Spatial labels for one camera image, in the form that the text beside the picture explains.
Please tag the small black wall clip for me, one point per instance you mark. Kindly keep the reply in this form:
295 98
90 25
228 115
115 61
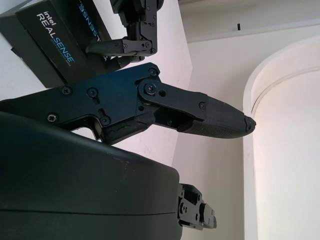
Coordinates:
238 27

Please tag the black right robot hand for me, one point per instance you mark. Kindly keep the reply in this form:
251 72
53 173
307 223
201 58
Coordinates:
87 187

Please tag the black RealSense box lid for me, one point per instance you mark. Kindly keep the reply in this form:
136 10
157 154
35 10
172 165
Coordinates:
45 37

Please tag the white rounded pillar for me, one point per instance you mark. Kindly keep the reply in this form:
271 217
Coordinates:
287 150

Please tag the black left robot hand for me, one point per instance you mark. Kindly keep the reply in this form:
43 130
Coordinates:
142 37

